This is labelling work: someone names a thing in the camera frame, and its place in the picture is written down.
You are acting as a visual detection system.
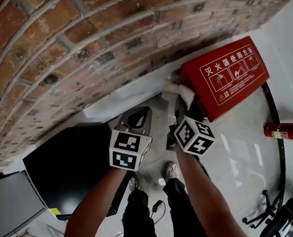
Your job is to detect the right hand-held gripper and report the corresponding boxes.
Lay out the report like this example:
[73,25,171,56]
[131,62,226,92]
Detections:
[166,96,216,157]

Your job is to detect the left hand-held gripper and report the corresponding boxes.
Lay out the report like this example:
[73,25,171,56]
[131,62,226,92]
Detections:
[109,106,153,172]

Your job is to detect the white cloth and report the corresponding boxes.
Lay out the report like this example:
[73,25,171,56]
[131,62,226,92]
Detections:
[161,79,196,111]

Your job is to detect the red fire extinguisher box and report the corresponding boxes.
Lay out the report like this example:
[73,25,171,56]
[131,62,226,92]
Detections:
[177,36,270,123]

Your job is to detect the person's left forearm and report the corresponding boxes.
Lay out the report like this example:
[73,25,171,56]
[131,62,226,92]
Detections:
[64,167,127,237]

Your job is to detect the person's right forearm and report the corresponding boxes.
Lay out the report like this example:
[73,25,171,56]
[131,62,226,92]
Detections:
[175,146,248,237]

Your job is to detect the black box cabinet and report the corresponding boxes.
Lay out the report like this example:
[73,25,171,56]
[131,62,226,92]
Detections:
[22,123,130,218]

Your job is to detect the red fire extinguisher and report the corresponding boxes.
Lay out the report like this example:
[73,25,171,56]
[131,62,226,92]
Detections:
[263,122,293,141]

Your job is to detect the person's right shoe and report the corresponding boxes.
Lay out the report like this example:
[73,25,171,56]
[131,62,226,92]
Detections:
[165,161,181,182]

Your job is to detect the person's shoe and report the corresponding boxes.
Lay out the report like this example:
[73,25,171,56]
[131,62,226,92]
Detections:
[128,175,140,194]
[165,161,181,182]

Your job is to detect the person's left shoe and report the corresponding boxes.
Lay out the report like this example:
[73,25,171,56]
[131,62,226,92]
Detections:
[128,175,140,194]

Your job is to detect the black power adapter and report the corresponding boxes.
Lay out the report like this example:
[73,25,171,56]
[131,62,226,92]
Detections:
[150,199,166,224]

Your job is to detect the person's black trousers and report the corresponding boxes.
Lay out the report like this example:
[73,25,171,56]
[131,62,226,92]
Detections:
[121,178,209,237]

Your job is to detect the black office chair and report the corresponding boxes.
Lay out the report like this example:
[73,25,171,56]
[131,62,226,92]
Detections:
[242,189,293,237]

